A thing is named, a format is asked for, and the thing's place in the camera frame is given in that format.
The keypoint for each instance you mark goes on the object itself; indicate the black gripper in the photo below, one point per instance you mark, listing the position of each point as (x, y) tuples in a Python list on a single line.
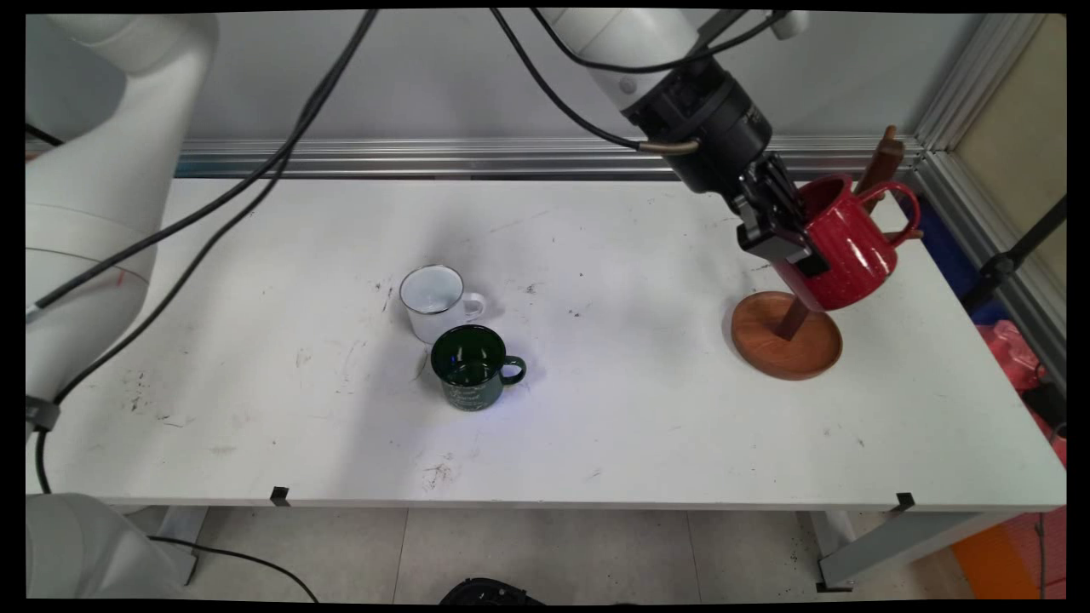
[(715, 128)]

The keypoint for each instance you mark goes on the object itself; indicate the red enamel mug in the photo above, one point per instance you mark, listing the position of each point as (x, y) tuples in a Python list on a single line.
[(851, 251)]

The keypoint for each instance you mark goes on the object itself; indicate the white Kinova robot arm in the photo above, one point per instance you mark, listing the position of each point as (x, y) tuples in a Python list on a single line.
[(111, 213)]

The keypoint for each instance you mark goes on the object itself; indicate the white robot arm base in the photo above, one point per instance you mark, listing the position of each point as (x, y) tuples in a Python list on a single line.
[(85, 553)]

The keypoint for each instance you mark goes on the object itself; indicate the wooden mug stand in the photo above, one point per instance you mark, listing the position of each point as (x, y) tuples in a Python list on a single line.
[(788, 345)]

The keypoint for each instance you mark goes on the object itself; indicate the blue plastic sheet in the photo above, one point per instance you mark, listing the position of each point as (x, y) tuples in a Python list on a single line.
[(945, 247)]

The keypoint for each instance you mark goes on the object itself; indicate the red plastic bag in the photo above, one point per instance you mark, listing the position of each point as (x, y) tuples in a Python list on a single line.
[(1018, 358)]

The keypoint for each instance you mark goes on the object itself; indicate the black tape piece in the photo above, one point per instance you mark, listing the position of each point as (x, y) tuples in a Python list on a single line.
[(905, 501), (280, 495)]

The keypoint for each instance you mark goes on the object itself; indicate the dark green enamel mug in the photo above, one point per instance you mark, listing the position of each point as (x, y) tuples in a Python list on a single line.
[(473, 375)]

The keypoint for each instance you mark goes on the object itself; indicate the grey table leg with foot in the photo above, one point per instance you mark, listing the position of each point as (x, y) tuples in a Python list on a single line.
[(886, 545)]

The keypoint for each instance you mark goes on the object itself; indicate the white enamel mug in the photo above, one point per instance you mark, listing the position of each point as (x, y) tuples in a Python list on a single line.
[(434, 294)]

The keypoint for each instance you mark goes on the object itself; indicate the black object on floor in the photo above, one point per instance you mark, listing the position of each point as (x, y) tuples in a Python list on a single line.
[(490, 592)]

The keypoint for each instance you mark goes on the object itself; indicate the aluminium corner frame post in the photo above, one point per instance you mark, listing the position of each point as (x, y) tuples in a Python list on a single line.
[(962, 94)]

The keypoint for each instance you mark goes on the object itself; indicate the beige wall panel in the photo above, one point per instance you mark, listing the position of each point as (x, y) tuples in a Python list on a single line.
[(1018, 128)]

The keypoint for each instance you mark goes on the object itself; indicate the horizontal aluminium rail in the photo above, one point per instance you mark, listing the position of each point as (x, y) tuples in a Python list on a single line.
[(511, 157)]

